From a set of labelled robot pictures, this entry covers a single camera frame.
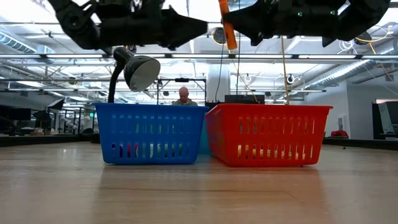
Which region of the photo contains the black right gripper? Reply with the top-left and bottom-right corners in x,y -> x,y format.
221,0 -> 343,47

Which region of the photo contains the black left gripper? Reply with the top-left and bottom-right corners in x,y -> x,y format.
93,0 -> 208,53

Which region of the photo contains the orange highlighter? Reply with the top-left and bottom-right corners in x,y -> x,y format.
217,0 -> 239,51

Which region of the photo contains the red plastic basket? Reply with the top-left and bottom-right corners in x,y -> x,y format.
204,103 -> 334,168

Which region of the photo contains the yellow highlighter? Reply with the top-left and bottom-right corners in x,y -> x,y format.
236,144 -> 314,160

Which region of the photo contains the blue plastic basket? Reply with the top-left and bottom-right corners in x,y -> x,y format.
92,102 -> 210,166

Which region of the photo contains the black desk lamp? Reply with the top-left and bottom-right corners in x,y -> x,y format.
107,46 -> 162,104

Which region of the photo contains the person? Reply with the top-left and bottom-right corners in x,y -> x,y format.
170,86 -> 199,107

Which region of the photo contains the black perforated box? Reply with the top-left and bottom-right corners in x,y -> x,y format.
213,94 -> 266,110

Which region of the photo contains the teal plastic basket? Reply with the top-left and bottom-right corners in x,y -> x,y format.
198,119 -> 213,156

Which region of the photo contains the red background object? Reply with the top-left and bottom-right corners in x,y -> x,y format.
330,129 -> 349,139

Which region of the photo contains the black tilted background monitor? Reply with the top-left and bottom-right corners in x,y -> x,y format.
46,98 -> 65,110

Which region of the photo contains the dark upright screen panel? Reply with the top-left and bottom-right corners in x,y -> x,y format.
371,100 -> 398,141

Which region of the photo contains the dark office monitor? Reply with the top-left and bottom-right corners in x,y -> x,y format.
0,107 -> 32,135

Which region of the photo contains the black ceiling cable reel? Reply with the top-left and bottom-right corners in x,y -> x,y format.
212,27 -> 225,45
354,30 -> 373,47

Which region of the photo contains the black power cable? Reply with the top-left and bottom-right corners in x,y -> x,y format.
236,46 -> 242,96

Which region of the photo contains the yellow hanging cable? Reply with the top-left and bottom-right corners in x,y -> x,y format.
280,35 -> 290,106

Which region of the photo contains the silver ventilation duct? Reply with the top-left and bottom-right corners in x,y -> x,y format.
303,58 -> 377,91

